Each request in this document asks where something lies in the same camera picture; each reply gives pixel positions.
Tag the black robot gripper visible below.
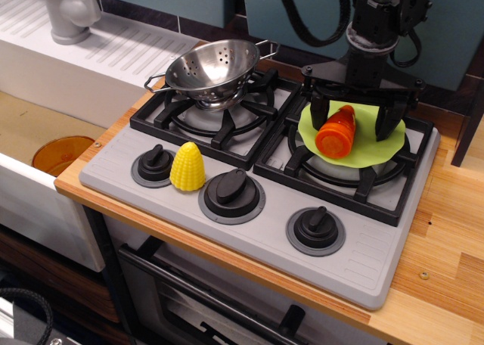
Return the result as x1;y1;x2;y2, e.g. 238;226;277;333
301;48;425;141

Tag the orange toy carrot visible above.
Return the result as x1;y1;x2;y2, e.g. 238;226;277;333
315;105;356;159

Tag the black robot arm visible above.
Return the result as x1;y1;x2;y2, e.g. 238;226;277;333
302;0;432;141

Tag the black right burner grate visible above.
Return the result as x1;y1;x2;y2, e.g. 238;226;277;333
253;98;439;226

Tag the black burner grate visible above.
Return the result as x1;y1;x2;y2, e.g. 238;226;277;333
130;68;301;169
253;98;439;226

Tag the black right stove knob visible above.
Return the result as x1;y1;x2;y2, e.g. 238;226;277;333
286;206;346;257

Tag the black stove knob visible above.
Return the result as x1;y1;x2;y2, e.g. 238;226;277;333
198;169;266;225
131;144;175;188
286;206;346;257

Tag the silver metal colander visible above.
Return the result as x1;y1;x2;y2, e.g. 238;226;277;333
144;39;281;111

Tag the black middle stove knob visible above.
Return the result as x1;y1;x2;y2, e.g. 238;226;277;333
198;169;266;225

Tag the grey toy stove top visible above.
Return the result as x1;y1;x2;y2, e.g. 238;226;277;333
78;65;442;311

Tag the yellow toy corn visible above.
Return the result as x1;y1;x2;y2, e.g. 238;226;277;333
169;141;206;191

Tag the black left burner grate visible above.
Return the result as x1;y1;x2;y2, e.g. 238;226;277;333
130;68;301;169

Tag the black left stove knob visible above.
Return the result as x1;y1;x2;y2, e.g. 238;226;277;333
131;144;175;188

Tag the toy oven door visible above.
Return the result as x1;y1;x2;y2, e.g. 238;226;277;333
115;235;384;344

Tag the grey toy faucet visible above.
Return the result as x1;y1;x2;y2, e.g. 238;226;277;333
45;0;101;45

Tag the orange plastic bowl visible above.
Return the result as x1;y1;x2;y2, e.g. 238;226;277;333
32;135;95;177

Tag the white toy sink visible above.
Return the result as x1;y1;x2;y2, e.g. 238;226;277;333
1;0;197;272

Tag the black cable loop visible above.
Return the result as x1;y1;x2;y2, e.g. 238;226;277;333
275;0;355;47

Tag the black braided cable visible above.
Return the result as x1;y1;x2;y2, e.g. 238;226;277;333
0;287;54;345

